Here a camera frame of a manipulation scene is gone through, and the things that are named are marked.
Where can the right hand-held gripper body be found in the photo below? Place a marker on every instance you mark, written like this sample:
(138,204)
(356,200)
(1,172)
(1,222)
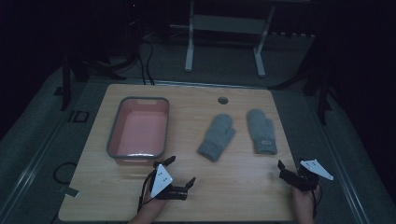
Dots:
(314,168)

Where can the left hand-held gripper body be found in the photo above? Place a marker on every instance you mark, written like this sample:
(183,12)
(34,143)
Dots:
(161,180)

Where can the person's left hand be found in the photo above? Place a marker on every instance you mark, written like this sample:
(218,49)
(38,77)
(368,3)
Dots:
(152,203)

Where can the person's right hand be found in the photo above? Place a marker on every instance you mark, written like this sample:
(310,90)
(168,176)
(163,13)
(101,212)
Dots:
(303,197)

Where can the pink basin with grey rim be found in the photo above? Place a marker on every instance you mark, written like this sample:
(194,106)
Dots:
(140,130)

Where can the grey mitten with label patch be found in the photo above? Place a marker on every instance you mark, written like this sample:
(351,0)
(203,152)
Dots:
(261,130)

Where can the plain grey mitten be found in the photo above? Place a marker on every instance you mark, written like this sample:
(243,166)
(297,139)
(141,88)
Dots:
(218,137)

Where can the grey tape piece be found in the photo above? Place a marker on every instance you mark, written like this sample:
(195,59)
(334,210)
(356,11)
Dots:
(69,191)

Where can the white metal desk frame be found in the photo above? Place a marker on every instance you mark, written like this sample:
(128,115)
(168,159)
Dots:
(229,24)

